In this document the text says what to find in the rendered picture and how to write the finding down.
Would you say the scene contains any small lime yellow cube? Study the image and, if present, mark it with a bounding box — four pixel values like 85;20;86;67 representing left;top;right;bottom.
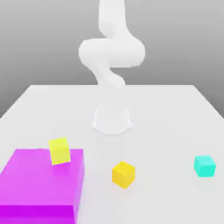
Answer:
48;137;71;165

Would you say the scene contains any small cyan cube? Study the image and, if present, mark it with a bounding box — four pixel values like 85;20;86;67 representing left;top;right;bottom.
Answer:
193;155;217;178

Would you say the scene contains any small golden yellow cube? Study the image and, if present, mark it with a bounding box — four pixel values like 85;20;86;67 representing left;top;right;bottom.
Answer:
112;161;136;189

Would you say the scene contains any large magenta box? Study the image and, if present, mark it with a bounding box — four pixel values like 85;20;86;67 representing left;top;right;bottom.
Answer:
0;148;85;224

